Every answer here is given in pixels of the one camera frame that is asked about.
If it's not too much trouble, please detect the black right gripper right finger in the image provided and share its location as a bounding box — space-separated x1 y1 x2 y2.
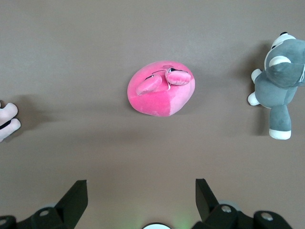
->
192 178 294 229

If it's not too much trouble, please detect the brown table cover mat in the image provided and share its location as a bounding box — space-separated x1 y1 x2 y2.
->
0 0 305 229

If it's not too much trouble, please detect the bright pink round plush toy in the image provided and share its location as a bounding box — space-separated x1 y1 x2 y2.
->
127 61 196 117

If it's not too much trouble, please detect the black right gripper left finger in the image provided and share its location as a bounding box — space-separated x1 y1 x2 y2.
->
0 180 89 229

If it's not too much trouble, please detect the grey white husky plush toy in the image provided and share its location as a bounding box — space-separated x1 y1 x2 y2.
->
247 31 305 140

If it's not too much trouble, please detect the pale pink small plush toy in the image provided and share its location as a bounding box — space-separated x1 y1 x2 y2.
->
0 100 21 143

